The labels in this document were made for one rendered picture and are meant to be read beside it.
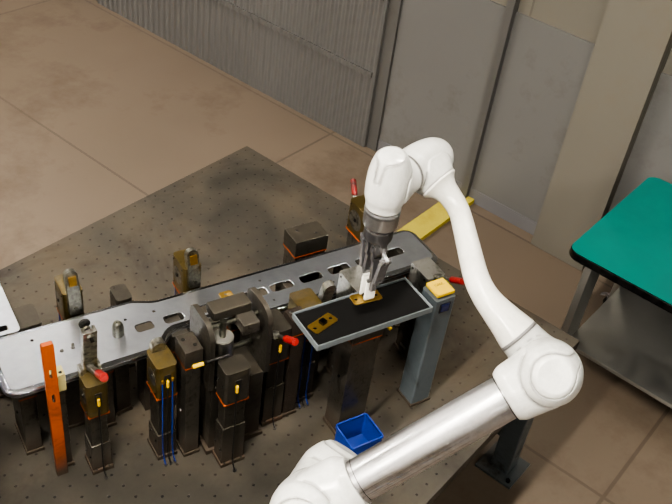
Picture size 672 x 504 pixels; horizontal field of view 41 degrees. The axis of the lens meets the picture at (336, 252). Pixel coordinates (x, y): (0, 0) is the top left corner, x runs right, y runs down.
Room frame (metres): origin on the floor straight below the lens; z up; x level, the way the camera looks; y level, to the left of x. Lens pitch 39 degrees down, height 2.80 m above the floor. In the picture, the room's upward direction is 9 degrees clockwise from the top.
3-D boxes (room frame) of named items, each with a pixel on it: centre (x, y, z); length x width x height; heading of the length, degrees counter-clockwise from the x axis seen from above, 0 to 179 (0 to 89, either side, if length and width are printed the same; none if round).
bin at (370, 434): (1.71, -0.14, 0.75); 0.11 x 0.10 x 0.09; 126
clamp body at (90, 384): (1.52, 0.56, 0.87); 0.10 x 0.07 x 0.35; 36
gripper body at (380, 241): (1.80, -0.10, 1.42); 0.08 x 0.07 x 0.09; 31
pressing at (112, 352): (1.96, 0.27, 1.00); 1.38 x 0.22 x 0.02; 126
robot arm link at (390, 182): (1.81, -0.11, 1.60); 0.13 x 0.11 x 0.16; 146
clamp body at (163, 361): (1.60, 0.40, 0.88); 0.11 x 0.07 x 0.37; 36
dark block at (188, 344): (1.63, 0.34, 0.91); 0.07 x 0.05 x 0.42; 36
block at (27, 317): (1.79, 0.84, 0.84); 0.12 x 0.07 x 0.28; 36
